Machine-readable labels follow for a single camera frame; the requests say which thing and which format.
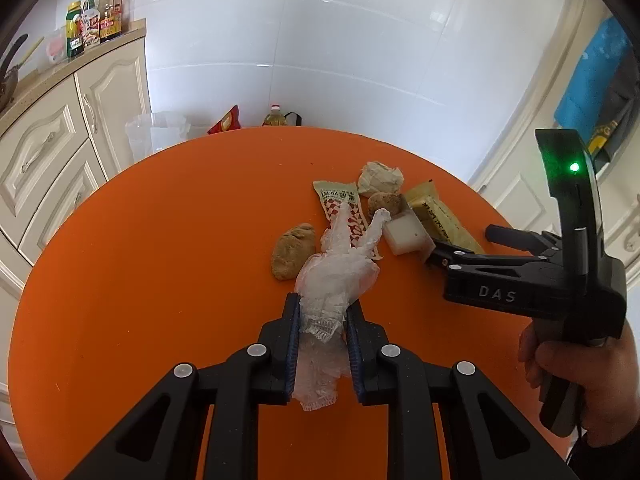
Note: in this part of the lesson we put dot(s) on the white door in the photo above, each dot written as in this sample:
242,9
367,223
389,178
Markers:
530,150

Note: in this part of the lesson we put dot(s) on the white plastic bag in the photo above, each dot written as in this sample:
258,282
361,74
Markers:
155,135

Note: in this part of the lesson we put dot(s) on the clear plastic bag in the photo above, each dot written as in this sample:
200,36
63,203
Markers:
335,275

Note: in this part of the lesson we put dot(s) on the pink plastic container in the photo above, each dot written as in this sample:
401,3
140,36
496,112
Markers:
56,47

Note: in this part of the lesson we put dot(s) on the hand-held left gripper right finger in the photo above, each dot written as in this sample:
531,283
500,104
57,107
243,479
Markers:
354,360

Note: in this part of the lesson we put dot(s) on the grey hanging cloth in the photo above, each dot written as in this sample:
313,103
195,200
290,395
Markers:
625,100

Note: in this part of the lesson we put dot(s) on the person's right hand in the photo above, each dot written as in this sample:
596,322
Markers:
610,390

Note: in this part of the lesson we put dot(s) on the blue plastic apron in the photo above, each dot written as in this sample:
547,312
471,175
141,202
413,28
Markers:
590,85

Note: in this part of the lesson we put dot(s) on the cooking oil bottle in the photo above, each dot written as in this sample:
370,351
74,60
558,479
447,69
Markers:
274,117

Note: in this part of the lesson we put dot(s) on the red snack bag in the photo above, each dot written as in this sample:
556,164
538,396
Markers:
225,121

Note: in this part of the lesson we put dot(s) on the red checked sauce packet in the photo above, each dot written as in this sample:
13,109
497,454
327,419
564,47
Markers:
340,200

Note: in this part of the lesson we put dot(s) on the green yellow bottle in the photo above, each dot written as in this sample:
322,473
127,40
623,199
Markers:
75,32

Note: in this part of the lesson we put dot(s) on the red white label bottle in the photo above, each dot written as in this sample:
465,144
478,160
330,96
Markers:
91,25

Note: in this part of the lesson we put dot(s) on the yellow wrapper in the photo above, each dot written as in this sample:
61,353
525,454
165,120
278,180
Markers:
440,215

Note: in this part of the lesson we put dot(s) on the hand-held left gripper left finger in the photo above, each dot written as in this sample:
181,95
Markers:
291,350

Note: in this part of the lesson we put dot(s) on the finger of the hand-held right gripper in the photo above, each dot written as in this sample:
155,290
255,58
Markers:
520,239
465,259

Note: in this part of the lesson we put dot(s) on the white foam block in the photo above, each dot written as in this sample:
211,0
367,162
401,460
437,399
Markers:
405,232

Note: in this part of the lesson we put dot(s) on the frying pan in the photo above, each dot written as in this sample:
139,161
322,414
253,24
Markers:
10,75

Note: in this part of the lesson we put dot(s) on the beige crumpled paper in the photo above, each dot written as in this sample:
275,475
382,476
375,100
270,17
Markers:
380,177

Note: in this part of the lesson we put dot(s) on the brown lump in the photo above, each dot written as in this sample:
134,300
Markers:
384,203

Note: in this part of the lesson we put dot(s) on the wooden utensil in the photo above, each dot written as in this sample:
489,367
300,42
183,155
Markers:
32,49

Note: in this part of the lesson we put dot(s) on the brown crumpled paper ball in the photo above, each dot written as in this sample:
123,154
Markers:
292,252

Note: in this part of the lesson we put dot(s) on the cream kitchen cabinet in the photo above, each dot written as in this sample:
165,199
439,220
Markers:
45,150

